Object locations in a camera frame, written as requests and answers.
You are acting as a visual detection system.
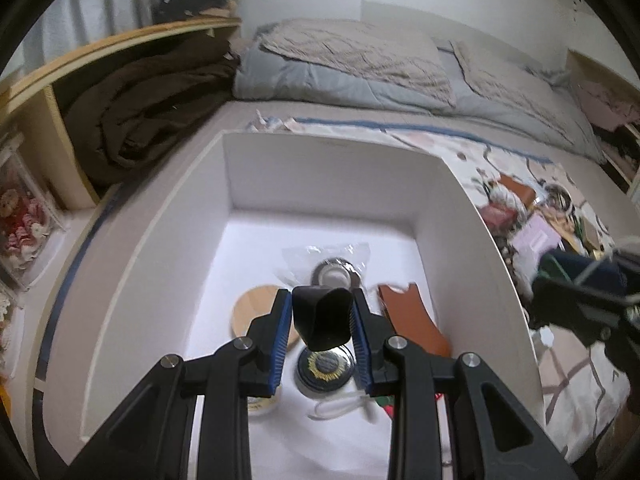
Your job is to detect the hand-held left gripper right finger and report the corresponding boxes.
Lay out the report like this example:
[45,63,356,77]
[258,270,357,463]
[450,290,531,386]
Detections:
[351,287,581,480]

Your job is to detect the white curtain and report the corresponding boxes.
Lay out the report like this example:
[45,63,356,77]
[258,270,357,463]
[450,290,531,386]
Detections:
[40,0,172,62]

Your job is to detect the round wooden lid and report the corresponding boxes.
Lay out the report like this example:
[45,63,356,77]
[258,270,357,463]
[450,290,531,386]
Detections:
[232,285,301,349]

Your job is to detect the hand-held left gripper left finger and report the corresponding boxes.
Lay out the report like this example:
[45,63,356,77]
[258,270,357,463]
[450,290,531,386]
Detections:
[62,287,294,480]

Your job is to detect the white cardboard box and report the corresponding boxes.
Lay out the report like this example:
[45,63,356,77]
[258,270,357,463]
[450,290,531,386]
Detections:
[37,130,547,480]

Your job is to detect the clear bag with metal ring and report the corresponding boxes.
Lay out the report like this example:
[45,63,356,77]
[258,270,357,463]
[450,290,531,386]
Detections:
[277,242,372,302]

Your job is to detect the purple flat packet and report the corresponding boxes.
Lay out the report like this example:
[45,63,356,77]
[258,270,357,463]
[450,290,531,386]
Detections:
[512,212,562,257]

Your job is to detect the pink printed bedsheet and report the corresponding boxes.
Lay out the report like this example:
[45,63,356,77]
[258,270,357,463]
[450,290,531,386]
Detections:
[440,130,633,461]

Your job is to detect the beige textured pillow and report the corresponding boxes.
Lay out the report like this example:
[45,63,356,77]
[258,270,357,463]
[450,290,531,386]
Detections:
[259,18,457,109]
[451,40,577,147]

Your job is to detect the pink cloth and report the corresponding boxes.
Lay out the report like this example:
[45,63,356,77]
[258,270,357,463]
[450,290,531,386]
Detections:
[579,81,640,132]

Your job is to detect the grey duvet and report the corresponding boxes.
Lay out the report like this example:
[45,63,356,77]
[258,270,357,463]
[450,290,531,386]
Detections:
[234,35,607,162]

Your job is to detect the black round tin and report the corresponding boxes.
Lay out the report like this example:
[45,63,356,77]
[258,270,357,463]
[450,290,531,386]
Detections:
[293,342,357,397]

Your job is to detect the dark brown cloth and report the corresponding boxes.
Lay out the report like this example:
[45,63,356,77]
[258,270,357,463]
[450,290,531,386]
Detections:
[64,37,242,187]

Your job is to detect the wooden shelf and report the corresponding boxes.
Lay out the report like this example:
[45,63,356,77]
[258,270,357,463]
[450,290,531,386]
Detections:
[0,15,244,212]

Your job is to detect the floral display box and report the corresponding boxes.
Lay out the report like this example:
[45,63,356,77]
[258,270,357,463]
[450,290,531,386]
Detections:
[0,134,67,287]

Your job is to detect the brown leather sleeve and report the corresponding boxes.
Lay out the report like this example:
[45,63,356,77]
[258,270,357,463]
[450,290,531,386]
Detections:
[377,282,451,362]

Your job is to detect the black bag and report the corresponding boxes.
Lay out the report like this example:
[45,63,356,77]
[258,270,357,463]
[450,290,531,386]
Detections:
[151,0,232,24]

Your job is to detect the small tape roll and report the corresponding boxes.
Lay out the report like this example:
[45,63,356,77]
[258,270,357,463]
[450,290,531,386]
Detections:
[247,387,282,417]

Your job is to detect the white fluffy pompom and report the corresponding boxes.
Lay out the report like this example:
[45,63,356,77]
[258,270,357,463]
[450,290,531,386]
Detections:
[509,249,537,292]

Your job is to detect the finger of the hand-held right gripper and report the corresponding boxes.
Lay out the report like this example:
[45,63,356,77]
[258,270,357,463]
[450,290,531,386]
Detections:
[531,274,640,350]
[555,247,640,307]

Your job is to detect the brown leather piece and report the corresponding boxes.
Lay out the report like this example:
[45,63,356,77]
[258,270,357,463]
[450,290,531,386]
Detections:
[497,175,534,212]

